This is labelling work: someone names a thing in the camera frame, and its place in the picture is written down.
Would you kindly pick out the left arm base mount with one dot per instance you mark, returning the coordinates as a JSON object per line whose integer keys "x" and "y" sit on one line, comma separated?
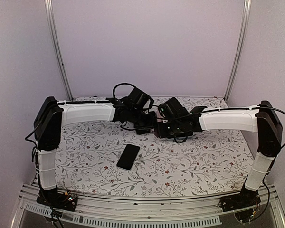
{"x": 56, "y": 200}

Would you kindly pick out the aluminium frame post right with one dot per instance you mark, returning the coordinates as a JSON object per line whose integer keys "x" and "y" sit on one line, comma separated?
{"x": 239, "y": 49}

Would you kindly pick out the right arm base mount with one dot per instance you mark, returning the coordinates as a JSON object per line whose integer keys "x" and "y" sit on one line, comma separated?
{"x": 239, "y": 201}

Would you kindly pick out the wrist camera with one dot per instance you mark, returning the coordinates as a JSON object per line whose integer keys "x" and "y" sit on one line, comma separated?
{"x": 139, "y": 97}
{"x": 172, "y": 108}

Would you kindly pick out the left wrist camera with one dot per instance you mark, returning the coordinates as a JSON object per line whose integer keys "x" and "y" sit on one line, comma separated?
{"x": 139, "y": 97}

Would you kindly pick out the aluminium frame post left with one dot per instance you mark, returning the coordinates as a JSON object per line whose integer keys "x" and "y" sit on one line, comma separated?
{"x": 57, "y": 49}

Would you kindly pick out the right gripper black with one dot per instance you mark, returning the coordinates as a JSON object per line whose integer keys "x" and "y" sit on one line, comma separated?
{"x": 161, "y": 133}

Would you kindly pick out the black phone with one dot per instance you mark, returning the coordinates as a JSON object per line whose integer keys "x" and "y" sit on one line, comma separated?
{"x": 128, "y": 157}

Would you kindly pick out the aluminium frame post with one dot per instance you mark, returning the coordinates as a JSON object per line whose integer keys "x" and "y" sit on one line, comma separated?
{"x": 239, "y": 49}
{"x": 57, "y": 49}

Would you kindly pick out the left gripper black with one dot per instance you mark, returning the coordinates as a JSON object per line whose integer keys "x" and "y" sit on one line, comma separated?
{"x": 151, "y": 123}

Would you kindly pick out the floral table mat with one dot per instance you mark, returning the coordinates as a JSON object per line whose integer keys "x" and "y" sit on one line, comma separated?
{"x": 208, "y": 162}

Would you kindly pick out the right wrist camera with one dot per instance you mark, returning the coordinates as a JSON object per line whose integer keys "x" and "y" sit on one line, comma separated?
{"x": 172, "y": 108}

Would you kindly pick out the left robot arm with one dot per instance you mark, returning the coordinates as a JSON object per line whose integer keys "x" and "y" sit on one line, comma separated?
{"x": 54, "y": 115}

